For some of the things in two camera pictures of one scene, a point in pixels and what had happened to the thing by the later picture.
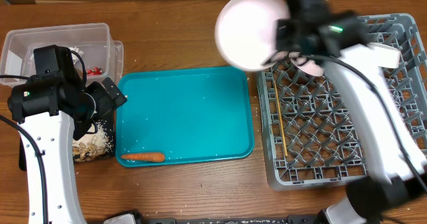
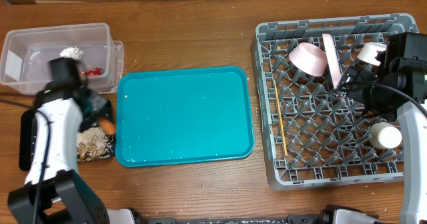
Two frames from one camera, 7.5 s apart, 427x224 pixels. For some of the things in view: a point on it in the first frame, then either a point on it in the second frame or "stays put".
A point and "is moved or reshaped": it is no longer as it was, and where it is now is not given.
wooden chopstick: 284,142 stays put
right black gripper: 284,35 -> 390,115
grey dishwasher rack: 305,140 stays put
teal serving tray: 189,115 stays put
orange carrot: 144,157 -> 107,125
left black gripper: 106,103 -> 106,106
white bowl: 309,67 stays put
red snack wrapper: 94,71 stays put
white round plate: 245,29 is moved or reshaped
